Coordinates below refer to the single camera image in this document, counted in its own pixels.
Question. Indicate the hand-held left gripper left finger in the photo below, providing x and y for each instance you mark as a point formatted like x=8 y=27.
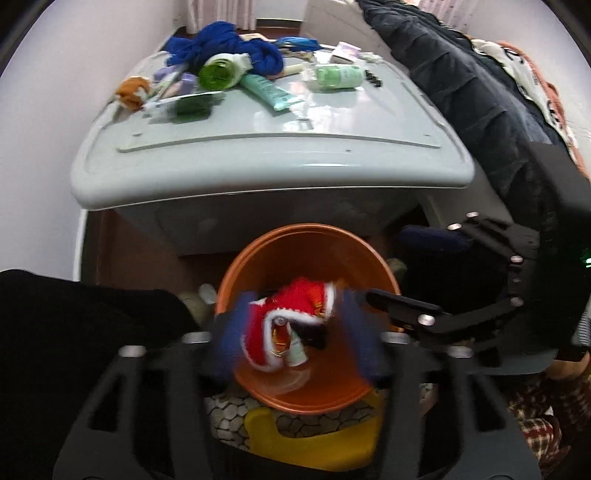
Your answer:
x=226 y=344

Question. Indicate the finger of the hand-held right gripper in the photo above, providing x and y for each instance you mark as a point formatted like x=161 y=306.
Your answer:
x=434 y=321
x=434 y=237

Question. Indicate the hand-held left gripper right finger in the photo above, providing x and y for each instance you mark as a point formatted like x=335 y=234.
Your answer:
x=365 y=344

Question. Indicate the red knitted doll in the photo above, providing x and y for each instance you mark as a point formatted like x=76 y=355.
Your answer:
x=304 y=295

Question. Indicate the orange plastic bucket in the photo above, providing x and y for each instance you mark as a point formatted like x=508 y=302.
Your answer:
x=304 y=258

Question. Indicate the green wet wipes canister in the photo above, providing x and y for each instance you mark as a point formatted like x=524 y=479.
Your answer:
x=337 y=76

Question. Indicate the teal squeeze tube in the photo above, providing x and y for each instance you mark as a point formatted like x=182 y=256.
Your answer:
x=268 y=92

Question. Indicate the blue yarn bundle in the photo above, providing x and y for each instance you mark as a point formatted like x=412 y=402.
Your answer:
x=217 y=39

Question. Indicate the pebble pattern mat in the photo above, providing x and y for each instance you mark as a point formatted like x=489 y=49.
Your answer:
x=226 y=415

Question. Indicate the yellow plastic object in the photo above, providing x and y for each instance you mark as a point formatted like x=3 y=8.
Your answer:
x=295 y=450

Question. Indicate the dark puffer jacket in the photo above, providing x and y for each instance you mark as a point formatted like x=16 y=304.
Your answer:
x=461 y=92

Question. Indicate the plaid cloth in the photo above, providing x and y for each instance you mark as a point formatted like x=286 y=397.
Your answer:
x=545 y=424

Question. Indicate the printed blanket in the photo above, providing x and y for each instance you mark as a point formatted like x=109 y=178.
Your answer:
x=521 y=69

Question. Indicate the black hair clip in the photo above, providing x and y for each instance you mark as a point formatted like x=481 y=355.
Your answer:
x=374 y=78

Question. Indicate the grey plastic storage box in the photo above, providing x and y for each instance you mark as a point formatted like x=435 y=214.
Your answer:
x=277 y=152

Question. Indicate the small white box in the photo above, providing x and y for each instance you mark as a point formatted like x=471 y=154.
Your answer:
x=344 y=53

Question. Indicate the cream tube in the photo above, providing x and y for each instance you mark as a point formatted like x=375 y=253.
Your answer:
x=295 y=69

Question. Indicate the blue plastic toy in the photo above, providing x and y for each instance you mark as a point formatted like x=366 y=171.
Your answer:
x=298 y=44

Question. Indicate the white furniture board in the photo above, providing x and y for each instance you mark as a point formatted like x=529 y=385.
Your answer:
x=337 y=21

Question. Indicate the green packet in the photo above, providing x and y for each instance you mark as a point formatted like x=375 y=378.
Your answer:
x=189 y=105

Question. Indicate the purple packet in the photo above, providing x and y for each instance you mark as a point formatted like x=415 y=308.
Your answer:
x=188 y=83
x=165 y=74

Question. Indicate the orange white cloth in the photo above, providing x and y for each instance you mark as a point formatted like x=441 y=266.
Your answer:
x=131 y=92

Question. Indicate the pale curtain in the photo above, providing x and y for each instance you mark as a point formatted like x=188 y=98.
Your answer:
x=221 y=11

